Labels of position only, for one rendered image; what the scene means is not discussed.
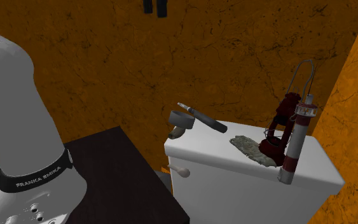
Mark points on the dark red lantern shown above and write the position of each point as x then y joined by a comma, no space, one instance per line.
278,136

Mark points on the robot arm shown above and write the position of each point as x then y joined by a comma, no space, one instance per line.
14,118

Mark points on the grey brown horn shaped object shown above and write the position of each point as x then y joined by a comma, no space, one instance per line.
176,133

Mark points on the grey crumpled cloth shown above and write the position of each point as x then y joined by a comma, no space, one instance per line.
250,148

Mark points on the grey bowl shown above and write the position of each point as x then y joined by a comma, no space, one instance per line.
181,119

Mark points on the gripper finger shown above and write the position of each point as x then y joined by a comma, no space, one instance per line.
148,6
162,7

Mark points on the red white lighthouse figure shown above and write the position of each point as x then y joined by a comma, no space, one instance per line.
295,145

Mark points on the dark robot stand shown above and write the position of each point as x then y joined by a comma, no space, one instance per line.
116,173

